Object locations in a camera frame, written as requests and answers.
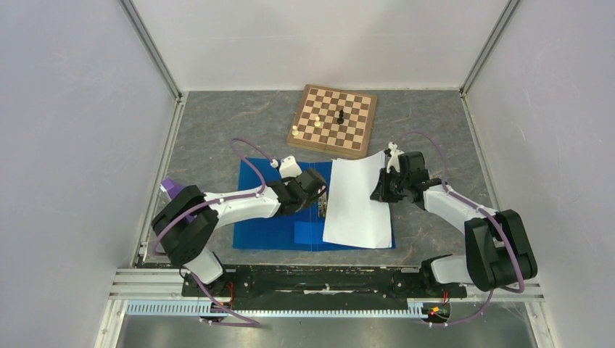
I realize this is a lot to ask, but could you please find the blue folder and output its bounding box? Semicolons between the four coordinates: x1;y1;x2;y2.
233;153;395;252

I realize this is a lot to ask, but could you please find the white paper stack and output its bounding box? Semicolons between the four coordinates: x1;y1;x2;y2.
323;152;392;249

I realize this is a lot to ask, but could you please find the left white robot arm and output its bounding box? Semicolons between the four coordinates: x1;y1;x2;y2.
151;168;326;296

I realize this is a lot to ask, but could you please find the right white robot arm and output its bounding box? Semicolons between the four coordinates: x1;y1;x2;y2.
370;149;538;296

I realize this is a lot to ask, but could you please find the metal folder clip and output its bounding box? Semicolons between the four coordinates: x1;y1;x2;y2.
317;191;328;218

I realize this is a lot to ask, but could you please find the wooden chessboard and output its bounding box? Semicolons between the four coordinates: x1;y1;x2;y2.
286;84;378;160

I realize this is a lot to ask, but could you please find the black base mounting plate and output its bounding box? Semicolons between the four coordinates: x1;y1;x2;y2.
206;265;467;311

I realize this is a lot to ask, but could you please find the purple stapler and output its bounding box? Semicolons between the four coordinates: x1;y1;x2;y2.
152;178;203;223

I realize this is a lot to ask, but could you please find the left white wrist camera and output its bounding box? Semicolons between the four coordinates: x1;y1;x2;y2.
270;155;302;179

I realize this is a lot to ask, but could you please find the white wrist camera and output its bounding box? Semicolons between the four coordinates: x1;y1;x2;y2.
270;155;302;179
385;141;404;173

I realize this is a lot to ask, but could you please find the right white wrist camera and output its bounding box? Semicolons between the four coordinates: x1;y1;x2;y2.
385;141;404;173

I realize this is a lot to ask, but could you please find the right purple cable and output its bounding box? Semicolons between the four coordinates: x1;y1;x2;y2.
391;131;526;328

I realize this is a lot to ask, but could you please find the grey slotted cable duct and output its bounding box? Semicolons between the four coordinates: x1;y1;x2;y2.
126;299;427;319

